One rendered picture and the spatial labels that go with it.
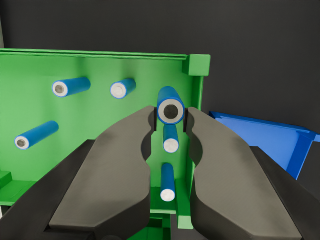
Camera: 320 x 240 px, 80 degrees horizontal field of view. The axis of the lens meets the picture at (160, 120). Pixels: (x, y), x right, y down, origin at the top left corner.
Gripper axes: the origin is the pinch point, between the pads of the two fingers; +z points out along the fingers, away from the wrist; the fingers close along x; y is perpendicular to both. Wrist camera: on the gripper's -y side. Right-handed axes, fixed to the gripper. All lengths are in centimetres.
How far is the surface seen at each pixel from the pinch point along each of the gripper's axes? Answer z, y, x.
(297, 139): 40, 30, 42
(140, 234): 11.9, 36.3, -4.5
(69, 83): 9.0, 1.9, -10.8
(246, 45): 48, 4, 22
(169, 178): 7.0, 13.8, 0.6
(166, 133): 8.4, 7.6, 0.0
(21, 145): 6.1, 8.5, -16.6
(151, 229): 13.2, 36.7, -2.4
